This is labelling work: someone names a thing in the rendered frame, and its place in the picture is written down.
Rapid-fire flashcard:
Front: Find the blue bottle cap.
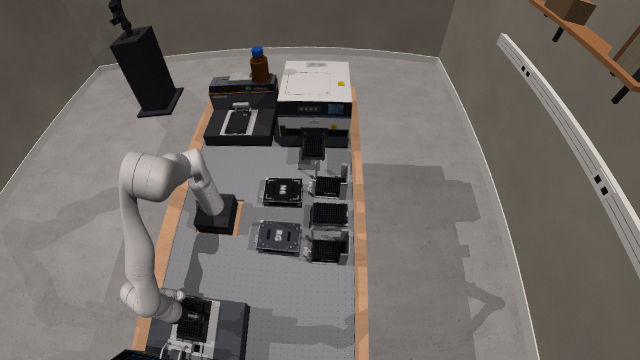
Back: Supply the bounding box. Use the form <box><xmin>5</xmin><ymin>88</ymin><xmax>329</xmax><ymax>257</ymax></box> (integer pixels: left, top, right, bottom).
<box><xmin>251</xmin><ymin>46</ymin><xmax>263</xmax><ymax>56</ymax></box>

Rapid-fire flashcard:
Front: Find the brown glass bottle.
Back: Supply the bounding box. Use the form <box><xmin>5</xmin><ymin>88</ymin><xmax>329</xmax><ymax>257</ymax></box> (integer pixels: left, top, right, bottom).
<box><xmin>250</xmin><ymin>56</ymin><xmax>270</xmax><ymax>84</ymax></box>

